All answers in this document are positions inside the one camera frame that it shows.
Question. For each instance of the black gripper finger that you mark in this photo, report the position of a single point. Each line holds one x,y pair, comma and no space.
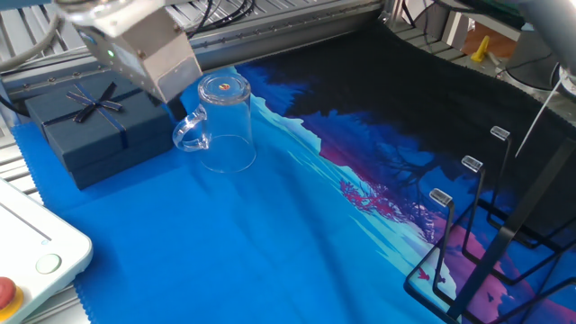
177,108

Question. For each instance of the grey black Schunk gripper body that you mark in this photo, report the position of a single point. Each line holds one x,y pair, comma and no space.
153,58

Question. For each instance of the silver UR5 robot arm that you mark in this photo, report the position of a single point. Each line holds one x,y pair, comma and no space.
553,27

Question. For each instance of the black metal cup rack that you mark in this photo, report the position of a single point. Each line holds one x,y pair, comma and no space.
501,243

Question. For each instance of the dark blue ribboned gift box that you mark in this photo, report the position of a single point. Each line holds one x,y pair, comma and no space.
99,130

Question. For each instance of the blue landscape printed cloth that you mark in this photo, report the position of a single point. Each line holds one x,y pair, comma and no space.
225,225

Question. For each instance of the white teach pendant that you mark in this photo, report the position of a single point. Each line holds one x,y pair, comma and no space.
27,243

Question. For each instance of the yellow plastic cone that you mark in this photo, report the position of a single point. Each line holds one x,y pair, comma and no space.
480,49

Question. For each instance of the beige frame post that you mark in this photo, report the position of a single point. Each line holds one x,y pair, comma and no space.
454,29

